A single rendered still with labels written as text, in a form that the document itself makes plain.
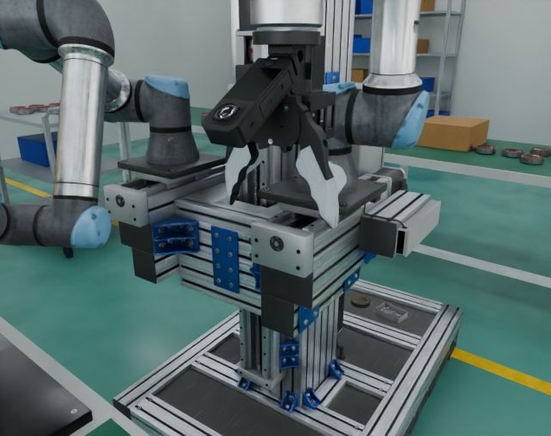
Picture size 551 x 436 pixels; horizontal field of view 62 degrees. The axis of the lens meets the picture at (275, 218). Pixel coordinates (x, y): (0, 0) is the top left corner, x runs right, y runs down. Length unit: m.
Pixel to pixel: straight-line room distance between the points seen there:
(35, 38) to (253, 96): 0.61
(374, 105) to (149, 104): 0.62
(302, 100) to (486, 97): 6.44
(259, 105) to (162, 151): 0.87
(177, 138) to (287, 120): 0.83
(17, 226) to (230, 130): 0.56
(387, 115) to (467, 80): 6.04
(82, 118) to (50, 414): 0.50
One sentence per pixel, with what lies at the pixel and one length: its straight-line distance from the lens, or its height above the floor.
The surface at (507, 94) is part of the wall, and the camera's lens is 6.84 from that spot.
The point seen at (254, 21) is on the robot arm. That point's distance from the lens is 0.49.
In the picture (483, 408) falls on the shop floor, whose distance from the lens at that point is 2.12.
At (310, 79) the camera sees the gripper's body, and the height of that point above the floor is 1.30.
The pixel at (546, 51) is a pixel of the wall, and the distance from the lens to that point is 6.75.
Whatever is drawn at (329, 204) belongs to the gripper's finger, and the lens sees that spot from 0.48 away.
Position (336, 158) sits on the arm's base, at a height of 1.11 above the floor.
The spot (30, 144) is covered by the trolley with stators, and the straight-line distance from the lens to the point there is 3.78.
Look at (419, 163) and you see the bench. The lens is 2.75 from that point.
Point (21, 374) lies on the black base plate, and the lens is 1.01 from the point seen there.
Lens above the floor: 1.34
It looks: 20 degrees down
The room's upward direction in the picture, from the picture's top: straight up
